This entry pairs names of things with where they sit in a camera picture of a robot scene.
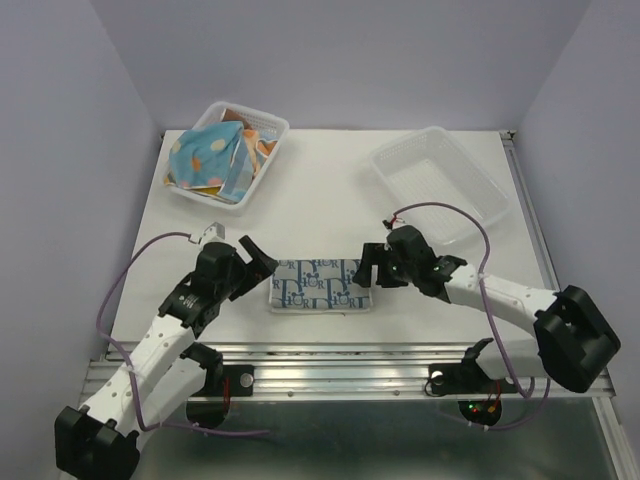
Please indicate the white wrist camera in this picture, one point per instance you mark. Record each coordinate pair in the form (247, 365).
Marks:
(215, 232)
(392, 221)

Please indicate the aluminium mounting rail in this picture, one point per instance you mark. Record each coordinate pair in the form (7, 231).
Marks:
(341, 372)

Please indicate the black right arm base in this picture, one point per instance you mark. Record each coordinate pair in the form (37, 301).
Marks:
(467, 378)

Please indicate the empty white plastic basket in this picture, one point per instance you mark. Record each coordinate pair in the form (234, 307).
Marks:
(431, 165)

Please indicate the blue white logo towel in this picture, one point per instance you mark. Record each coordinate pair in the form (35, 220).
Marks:
(314, 286)

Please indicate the white basket holding towels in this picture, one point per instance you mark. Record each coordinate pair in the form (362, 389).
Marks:
(239, 187)

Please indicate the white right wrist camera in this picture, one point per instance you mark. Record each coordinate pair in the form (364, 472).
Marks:
(392, 221)

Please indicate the blue polka dot towel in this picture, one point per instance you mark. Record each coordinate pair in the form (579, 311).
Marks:
(201, 157)

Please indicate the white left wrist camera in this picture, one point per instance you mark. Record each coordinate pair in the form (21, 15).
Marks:
(215, 232)

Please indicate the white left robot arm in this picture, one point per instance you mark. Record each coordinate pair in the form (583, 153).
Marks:
(104, 437)

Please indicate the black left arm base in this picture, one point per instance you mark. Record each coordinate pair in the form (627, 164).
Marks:
(210, 406)

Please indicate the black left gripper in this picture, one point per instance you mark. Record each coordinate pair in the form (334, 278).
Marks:
(261, 264)

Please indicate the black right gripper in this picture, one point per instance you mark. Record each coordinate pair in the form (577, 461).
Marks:
(372, 254)

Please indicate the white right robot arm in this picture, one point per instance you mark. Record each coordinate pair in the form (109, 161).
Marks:
(569, 340)

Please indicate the orange peach patterned towel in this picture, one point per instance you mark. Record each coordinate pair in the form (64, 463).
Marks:
(256, 146)

